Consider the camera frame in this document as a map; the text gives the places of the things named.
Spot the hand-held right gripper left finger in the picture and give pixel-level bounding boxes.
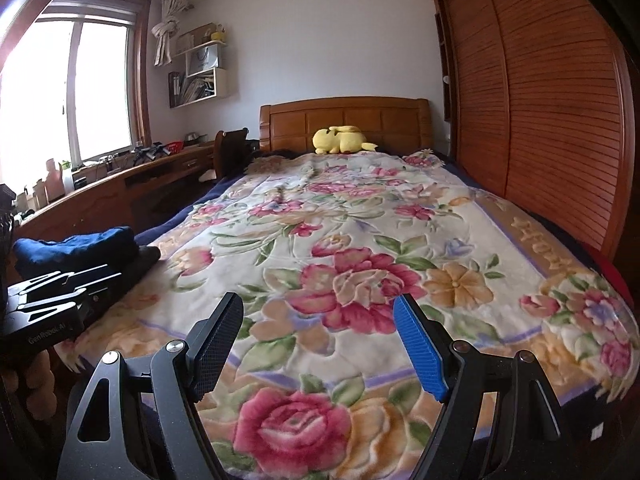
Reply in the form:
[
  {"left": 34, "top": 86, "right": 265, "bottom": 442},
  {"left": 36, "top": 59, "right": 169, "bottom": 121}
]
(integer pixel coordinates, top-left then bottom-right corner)
[{"left": 64, "top": 291, "right": 246, "bottom": 480}]

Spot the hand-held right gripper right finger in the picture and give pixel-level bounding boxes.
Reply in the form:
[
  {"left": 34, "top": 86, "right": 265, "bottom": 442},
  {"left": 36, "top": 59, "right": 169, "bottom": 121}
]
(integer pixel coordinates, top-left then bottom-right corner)
[{"left": 392, "top": 292, "right": 563, "bottom": 480}]

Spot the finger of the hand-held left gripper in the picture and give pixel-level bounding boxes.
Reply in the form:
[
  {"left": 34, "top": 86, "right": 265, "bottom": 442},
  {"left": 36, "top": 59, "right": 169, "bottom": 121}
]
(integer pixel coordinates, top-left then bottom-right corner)
[
  {"left": 22, "top": 272, "right": 125, "bottom": 318},
  {"left": 7, "top": 264, "right": 111, "bottom": 301}
]

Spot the blue suit jacket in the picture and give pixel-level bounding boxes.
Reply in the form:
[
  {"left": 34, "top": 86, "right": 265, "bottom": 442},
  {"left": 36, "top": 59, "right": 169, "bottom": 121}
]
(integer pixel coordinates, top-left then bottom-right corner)
[{"left": 12, "top": 226, "right": 140, "bottom": 281}]

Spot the person's left hand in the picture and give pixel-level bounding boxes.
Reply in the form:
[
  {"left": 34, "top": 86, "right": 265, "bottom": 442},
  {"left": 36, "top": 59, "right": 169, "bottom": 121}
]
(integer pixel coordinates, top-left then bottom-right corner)
[{"left": 23, "top": 349, "right": 58, "bottom": 412}]

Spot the dark grey folded garment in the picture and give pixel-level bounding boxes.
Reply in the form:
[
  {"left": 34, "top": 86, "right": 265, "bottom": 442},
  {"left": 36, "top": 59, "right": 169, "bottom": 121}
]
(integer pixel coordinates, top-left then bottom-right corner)
[{"left": 85, "top": 245, "right": 162, "bottom": 321}]

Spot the wooden desk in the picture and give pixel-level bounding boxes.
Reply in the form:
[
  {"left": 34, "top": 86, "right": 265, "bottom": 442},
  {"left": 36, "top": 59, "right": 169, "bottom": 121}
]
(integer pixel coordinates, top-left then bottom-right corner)
[{"left": 0, "top": 142, "right": 218, "bottom": 261}]

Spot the floral blanket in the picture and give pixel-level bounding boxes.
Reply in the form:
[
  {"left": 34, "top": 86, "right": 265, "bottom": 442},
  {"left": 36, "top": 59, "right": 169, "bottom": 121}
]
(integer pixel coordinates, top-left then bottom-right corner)
[{"left": 65, "top": 149, "right": 633, "bottom": 480}]

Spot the dark wooden chair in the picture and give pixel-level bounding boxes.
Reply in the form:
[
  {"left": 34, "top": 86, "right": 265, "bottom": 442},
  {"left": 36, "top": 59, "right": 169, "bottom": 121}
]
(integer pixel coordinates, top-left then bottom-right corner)
[{"left": 214, "top": 128, "right": 251, "bottom": 178}]

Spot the red cloth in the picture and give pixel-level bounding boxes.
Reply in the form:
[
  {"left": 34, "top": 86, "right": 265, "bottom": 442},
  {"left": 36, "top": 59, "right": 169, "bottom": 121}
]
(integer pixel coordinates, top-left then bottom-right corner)
[{"left": 582, "top": 245, "right": 626, "bottom": 281}]

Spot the yellow plush toy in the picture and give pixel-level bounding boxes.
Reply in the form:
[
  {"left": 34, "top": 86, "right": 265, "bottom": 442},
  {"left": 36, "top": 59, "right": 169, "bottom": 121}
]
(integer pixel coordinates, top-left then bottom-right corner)
[{"left": 312, "top": 125, "right": 378, "bottom": 155}]

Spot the stack of papers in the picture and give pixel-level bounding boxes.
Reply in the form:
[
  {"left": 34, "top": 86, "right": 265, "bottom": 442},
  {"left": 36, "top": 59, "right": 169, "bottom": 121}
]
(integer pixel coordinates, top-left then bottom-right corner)
[{"left": 182, "top": 76, "right": 216, "bottom": 103}]

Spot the wooden bed headboard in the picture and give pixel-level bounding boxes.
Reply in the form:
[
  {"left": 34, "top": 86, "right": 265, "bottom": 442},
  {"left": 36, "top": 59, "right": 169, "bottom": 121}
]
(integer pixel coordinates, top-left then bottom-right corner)
[{"left": 259, "top": 97, "right": 435, "bottom": 153}]

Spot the white paper bag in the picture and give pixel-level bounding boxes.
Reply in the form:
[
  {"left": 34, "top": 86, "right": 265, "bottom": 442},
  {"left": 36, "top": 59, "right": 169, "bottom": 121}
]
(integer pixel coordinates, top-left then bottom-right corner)
[{"left": 186, "top": 44, "right": 221, "bottom": 73}]

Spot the wooden louvred wardrobe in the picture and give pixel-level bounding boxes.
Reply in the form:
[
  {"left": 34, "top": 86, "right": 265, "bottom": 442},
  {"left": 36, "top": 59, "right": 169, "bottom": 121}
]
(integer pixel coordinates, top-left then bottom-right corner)
[{"left": 427, "top": 0, "right": 640, "bottom": 281}]

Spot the tied beige curtain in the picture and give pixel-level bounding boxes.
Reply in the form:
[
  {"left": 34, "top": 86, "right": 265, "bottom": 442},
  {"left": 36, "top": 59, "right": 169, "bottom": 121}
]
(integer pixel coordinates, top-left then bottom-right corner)
[{"left": 152, "top": 0, "right": 195, "bottom": 67}]

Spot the cardboard box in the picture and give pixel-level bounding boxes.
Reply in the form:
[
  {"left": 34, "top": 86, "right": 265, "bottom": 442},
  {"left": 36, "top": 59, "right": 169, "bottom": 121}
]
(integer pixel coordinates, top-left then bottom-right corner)
[{"left": 176, "top": 25, "right": 216, "bottom": 51}]

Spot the window with wooden frame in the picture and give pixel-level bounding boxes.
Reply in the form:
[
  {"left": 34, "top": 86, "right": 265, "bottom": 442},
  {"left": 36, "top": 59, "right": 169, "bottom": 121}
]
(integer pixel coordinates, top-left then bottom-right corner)
[{"left": 0, "top": 0, "right": 153, "bottom": 196}]

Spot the white wall shelf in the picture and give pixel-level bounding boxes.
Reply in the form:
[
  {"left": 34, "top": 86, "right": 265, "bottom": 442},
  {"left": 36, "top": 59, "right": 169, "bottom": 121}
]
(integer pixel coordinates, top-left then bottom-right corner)
[{"left": 168, "top": 24, "right": 237, "bottom": 109}]

